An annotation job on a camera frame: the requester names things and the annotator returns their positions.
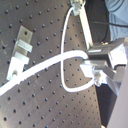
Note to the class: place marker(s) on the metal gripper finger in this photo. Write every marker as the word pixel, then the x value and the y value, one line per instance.
pixel 101 52
pixel 98 70

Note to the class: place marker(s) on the white metal bar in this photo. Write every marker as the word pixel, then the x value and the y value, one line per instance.
pixel 86 29

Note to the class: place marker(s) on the blue cloth in background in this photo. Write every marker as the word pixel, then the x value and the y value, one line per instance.
pixel 118 18

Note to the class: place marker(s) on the black perforated breadboard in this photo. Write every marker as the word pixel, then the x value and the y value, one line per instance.
pixel 40 99

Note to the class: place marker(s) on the metal cable end connector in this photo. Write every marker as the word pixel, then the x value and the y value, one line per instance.
pixel 77 5

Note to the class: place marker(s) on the metal cable clip bracket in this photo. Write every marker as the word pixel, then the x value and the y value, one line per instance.
pixel 19 56

